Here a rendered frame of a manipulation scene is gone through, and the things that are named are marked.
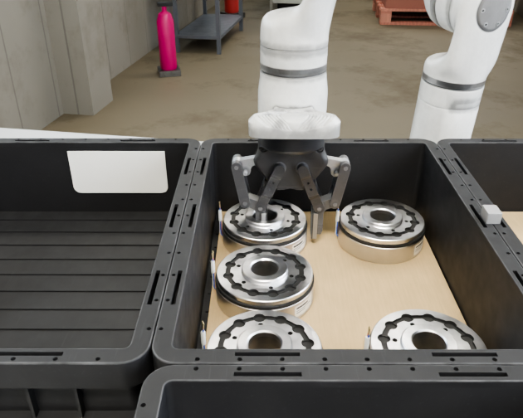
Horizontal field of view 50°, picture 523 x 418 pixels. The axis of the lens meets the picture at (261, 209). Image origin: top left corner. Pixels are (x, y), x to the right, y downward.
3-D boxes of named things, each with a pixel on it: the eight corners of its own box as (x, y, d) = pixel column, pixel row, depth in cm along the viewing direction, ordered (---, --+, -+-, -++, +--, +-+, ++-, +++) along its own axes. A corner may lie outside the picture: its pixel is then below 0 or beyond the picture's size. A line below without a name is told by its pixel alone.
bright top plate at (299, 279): (222, 247, 64) (222, 243, 63) (311, 250, 63) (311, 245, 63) (211, 304, 55) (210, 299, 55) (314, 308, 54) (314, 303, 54)
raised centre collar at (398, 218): (359, 209, 70) (359, 205, 70) (398, 209, 70) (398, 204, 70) (364, 230, 66) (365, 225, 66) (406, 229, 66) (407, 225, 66)
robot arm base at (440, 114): (400, 162, 98) (419, 66, 89) (454, 167, 97) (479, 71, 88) (403, 188, 91) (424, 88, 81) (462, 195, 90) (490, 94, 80)
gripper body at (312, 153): (328, 99, 65) (323, 172, 69) (254, 98, 65) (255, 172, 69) (334, 121, 58) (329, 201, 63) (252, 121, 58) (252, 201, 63)
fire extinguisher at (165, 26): (172, 80, 414) (165, 6, 388) (148, 75, 425) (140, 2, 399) (190, 72, 431) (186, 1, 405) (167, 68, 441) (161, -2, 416)
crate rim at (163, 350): (202, 154, 74) (202, 138, 73) (430, 155, 74) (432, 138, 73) (149, 388, 39) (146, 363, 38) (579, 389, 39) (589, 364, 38)
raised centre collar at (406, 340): (394, 328, 51) (395, 323, 51) (447, 328, 51) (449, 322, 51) (407, 367, 47) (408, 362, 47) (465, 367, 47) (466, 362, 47)
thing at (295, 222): (226, 201, 73) (226, 197, 73) (303, 201, 73) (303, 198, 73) (221, 244, 64) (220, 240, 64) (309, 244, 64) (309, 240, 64)
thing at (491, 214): (479, 215, 55) (481, 204, 55) (493, 215, 55) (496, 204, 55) (486, 224, 54) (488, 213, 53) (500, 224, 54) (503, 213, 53)
